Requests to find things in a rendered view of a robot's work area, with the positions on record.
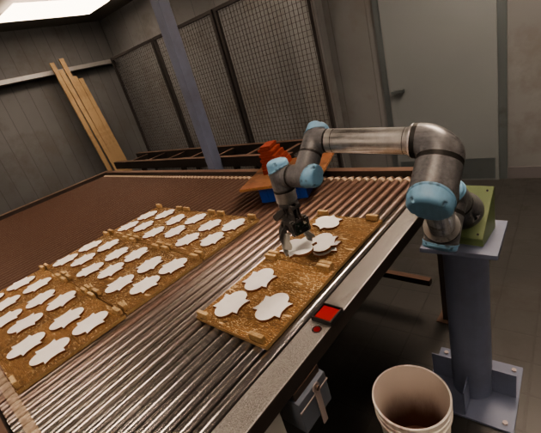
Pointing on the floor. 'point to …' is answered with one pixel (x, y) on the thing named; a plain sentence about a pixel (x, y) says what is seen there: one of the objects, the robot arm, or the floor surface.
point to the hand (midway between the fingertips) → (298, 246)
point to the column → (476, 338)
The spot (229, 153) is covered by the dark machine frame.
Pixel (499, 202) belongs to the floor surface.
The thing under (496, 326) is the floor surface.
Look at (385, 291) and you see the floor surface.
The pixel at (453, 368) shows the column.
